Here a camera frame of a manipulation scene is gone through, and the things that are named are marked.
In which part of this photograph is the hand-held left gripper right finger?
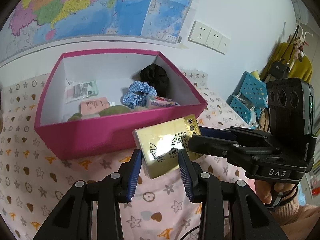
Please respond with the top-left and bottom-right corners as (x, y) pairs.
(177, 149), (282, 240)

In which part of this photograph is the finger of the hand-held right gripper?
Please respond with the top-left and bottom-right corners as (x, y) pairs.
(187, 134), (279, 167)
(199, 127), (270, 140)

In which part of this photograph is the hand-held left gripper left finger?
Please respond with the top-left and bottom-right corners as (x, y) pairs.
(32, 149), (142, 240)

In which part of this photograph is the yellow tissue pack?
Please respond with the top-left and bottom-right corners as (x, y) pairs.
(132, 114), (202, 180)

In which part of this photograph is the pink cardboard box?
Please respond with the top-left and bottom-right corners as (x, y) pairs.
(34, 49), (208, 160)

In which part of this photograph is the pink floral tissue pack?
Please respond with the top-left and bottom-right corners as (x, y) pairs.
(146, 95), (181, 108)

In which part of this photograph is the olive and white plush toy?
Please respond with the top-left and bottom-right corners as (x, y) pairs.
(66, 105), (130, 122)

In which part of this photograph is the black scrunchie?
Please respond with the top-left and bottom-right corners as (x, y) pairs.
(139, 64), (170, 98)

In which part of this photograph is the pale pink printed pack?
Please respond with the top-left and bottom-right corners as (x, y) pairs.
(79, 97), (117, 117)

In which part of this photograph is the blue checked scrunchie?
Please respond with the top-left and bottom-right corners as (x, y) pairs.
(122, 80), (158, 109)

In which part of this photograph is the green wet wipe pack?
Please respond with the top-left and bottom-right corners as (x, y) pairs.
(65, 80), (100, 103)

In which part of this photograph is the person's right forearm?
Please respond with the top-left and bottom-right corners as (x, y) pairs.
(271, 187), (320, 240)

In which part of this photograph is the person's right hand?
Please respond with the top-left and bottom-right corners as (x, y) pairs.
(255, 179), (299, 205)

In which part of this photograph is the blue perforated plastic rack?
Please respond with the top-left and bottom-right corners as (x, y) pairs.
(226, 71), (270, 125)

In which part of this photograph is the small black bag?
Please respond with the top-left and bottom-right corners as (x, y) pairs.
(269, 60), (290, 78)

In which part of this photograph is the yellow hanging garment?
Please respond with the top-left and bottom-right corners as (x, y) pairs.
(260, 42), (313, 83)

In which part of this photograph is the small pink hanging doll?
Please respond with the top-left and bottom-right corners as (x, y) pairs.
(293, 36), (307, 55)

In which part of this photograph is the white coat rack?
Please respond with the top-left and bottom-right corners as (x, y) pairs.
(294, 24), (313, 63)

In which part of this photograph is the pink patterned sheet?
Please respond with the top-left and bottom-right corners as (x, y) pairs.
(0, 69), (275, 240)

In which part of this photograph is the white wall switch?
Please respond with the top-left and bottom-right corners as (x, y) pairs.
(217, 35), (232, 55)

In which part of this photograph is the white wall socket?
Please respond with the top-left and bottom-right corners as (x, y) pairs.
(188, 20), (212, 45)
(205, 28), (224, 50)

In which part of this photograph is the colourful wall map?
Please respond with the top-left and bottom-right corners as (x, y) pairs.
(0, 0), (202, 63)

